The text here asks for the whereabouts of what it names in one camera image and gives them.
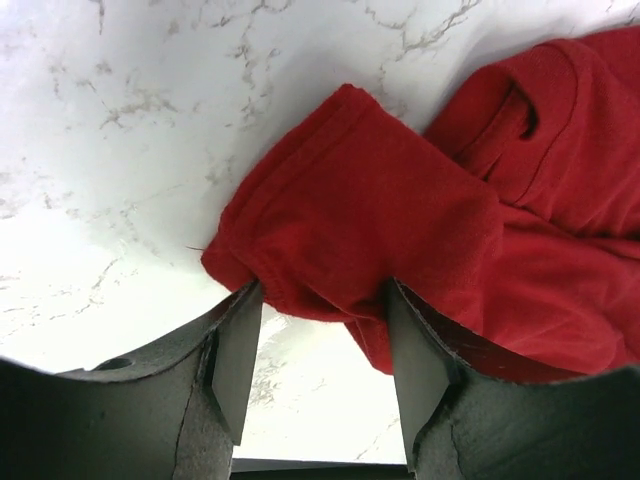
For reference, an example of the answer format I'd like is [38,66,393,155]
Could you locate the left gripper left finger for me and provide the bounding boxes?
[1,281,262,479]

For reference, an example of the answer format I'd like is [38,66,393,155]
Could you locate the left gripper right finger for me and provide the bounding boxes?
[385,280,639,479]

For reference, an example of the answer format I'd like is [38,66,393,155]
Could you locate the red t-shirt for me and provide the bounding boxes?
[201,26,639,374]

